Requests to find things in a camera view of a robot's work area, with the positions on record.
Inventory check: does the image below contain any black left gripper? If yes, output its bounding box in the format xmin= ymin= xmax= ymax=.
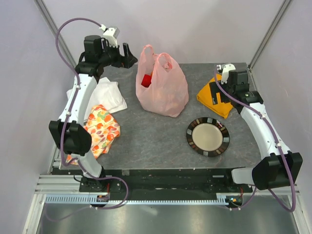
xmin=98 ymin=40 xmax=137 ymax=69

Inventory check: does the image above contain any pink plastic bag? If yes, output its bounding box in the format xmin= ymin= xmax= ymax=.
xmin=136 ymin=44 xmax=189 ymax=117

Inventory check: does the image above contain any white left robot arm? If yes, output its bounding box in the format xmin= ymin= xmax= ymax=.
xmin=49 ymin=35 xmax=137 ymax=193

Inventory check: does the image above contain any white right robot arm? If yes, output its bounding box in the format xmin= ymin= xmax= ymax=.
xmin=209 ymin=64 xmax=303 ymax=192

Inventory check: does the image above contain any red fake fruit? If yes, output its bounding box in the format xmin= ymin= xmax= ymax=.
xmin=141 ymin=74 xmax=152 ymax=88

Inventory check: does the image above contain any orange cloth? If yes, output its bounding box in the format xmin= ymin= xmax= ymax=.
xmin=196 ymin=78 xmax=233 ymax=119

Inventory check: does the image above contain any white cloth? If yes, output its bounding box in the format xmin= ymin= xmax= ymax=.
xmin=84 ymin=77 xmax=127 ymax=121

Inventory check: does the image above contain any dark rimmed ceramic plate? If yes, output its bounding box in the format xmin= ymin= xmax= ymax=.
xmin=186 ymin=117 xmax=230 ymax=157

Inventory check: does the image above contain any floral patterned cloth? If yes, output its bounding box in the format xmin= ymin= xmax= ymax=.
xmin=65 ymin=104 xmax=121 ymax=166

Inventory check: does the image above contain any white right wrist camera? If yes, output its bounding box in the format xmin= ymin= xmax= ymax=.
xmin=216 ymin=63 xmax=236 ymax=84

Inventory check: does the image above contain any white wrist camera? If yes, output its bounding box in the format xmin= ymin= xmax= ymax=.
xmin=99 ymin=24 xmax=119 ymax=48
xmin=216 ymin=63 xmax=236 ymax=84

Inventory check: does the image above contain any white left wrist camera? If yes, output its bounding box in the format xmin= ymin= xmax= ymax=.
xmin=99 ymin=24 xmax=119 ymax=48

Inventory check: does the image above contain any grey cable duct rail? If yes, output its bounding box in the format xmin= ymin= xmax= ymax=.
xmin=45 ymin=194 xmax=238 ymax=205

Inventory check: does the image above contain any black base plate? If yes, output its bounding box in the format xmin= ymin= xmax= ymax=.
xmin=52 ymin=168 xmax=253 ymax=194

